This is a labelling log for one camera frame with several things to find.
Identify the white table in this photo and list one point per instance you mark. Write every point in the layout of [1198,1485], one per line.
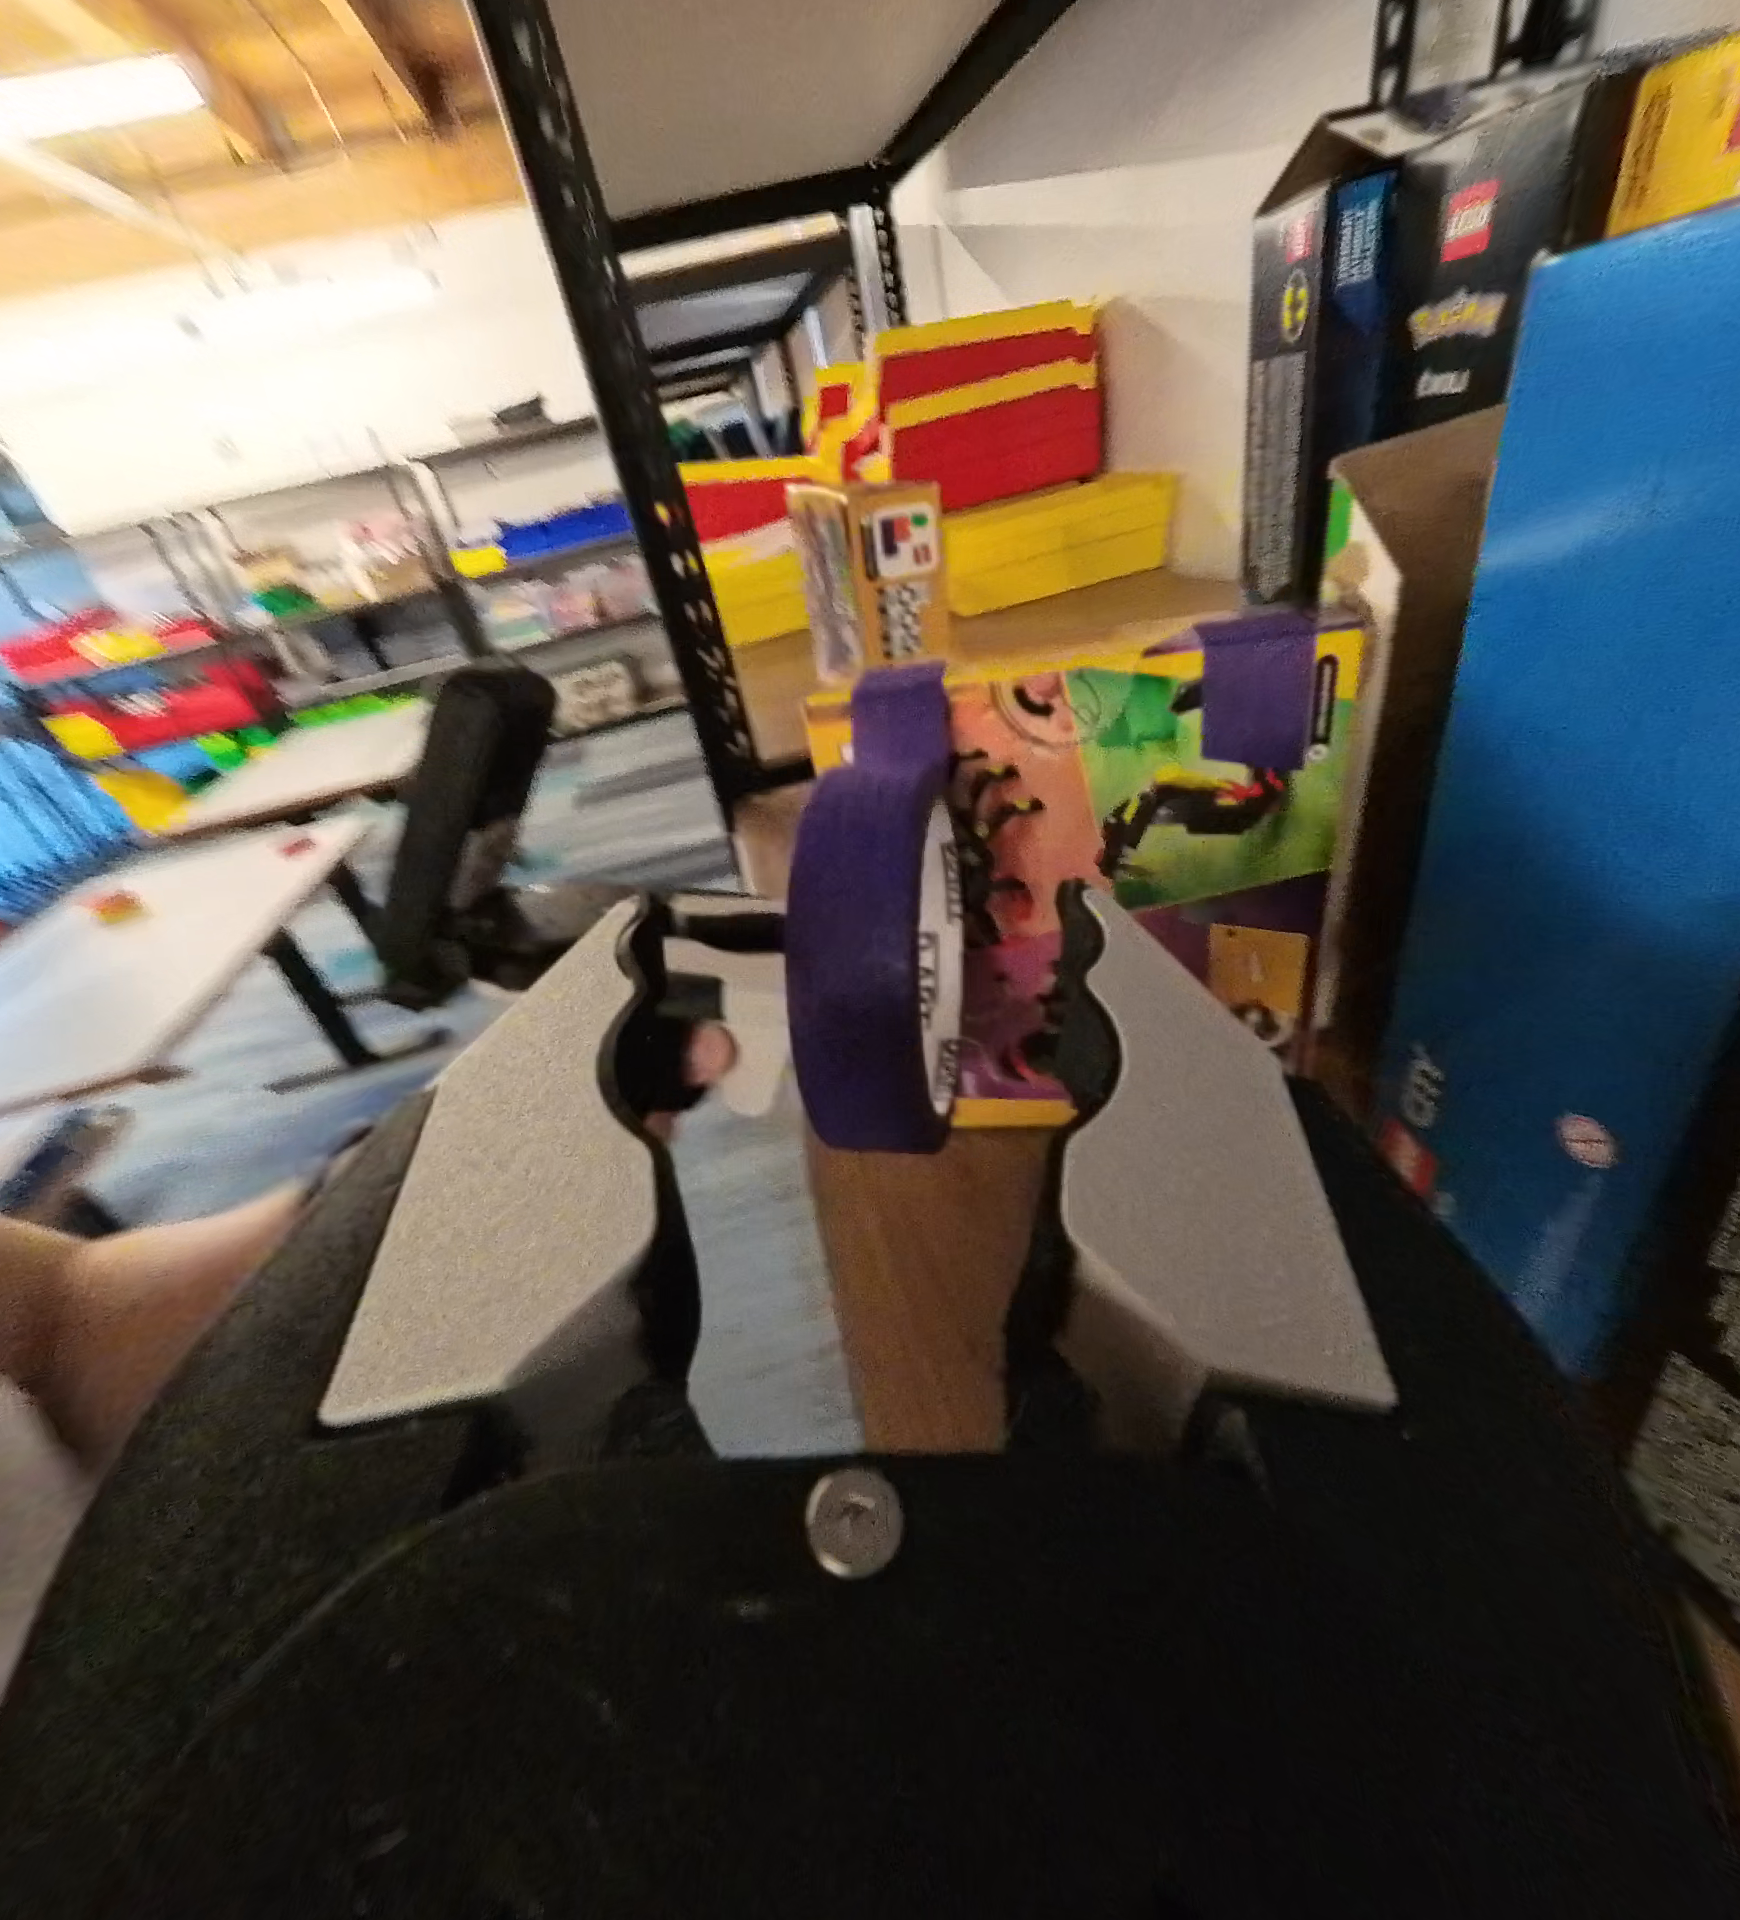
[136,960]

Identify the yellow unicorn toy box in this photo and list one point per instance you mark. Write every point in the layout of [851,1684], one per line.
[886,584]

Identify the ceiling light fixture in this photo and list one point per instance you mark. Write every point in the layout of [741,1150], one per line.
[47,106]

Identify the row of blue bins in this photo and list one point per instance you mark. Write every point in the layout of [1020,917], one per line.
[564,531]

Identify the blue toy box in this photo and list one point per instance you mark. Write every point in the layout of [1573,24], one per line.
[1636,748]

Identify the person's left forearm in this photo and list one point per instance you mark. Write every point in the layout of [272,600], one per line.
[91,1292]

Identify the stack of red yellow bins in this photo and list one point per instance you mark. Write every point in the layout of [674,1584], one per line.
[989,435]

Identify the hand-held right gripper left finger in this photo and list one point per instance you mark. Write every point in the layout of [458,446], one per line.
[510,1215]

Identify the storage shelf with bins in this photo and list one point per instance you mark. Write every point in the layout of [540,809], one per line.
[406,600]

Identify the yellow red tape roll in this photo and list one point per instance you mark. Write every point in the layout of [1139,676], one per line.
[118,908]

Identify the black gold toy box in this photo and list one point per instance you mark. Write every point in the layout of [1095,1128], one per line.
[1484,268]

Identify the purple masking tape roll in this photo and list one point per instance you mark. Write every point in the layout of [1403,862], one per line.
[855,960]

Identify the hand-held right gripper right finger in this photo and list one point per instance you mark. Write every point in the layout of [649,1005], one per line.
[1215,1215]

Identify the person's left hand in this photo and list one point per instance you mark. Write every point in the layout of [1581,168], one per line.
[714,1056]

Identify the black metal shelf rack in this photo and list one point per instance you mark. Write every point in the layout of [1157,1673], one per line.
[587,375]
[751,299]

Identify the yellow flamingo toy box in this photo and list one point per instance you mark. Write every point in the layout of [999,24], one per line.
[1725,120]

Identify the spider toy box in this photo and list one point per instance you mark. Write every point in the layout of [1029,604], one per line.
[1202,812]

